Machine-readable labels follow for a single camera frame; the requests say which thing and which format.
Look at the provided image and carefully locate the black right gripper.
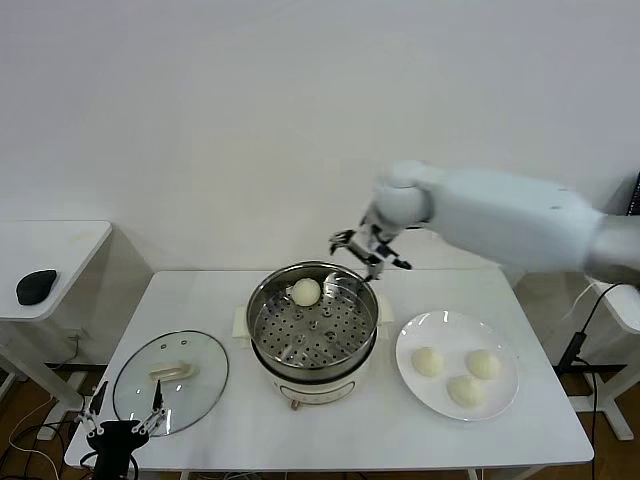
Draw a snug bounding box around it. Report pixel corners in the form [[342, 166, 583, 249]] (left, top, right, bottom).
[[328, 228, 386, 282]]

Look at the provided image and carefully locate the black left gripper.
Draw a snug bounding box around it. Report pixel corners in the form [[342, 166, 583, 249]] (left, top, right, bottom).
[[75, 379, 169, 480]]

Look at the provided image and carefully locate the white steamed baozi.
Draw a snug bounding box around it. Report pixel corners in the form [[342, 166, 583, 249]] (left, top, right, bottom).
[[465, 349, 501, 380], [291, 278, 321, 307], [446, 375, 486, 407], [411, 347, 445, 378]]

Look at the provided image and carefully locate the glass lid with cream handle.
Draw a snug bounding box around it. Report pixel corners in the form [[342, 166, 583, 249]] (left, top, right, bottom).
[[112, 329, 230, 436]]

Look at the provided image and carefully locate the perforated steel steamer basket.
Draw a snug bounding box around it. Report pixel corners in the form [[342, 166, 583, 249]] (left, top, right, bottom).
[[247, 259, 380, 381]]

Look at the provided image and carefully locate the white round plate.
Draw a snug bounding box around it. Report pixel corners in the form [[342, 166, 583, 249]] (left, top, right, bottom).
[[394, 310, 520, 421]]

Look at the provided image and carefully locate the cream electric cooking pot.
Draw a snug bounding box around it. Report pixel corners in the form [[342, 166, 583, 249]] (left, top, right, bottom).
[[232, 294, 394, 411]]

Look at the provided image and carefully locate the black computer mouse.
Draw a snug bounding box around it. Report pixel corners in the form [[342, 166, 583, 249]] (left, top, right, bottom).
[[16, 269, 59, 306]]

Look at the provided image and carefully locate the white side desk with mouse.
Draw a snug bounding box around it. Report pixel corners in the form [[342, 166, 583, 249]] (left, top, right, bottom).
[[0, 220, 154, 416]]

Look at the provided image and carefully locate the black laptop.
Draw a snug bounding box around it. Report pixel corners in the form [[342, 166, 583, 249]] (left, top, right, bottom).
[[624, 170, 640, 219]]

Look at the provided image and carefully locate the thin black floor cable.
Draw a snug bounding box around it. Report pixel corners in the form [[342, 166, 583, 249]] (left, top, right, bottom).
[[7, 418, 84, 451]]

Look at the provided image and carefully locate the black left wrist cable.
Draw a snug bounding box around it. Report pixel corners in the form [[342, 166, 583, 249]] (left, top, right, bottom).
[[78, 447, 141, 480]]

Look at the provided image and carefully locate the thin white floor cable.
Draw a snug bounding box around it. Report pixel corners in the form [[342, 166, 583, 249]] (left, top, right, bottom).
[[7, 394, 56, 459]]

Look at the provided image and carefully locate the white laptop cable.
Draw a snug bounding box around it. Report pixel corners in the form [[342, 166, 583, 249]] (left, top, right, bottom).
[[562, 279, 599, 321]]

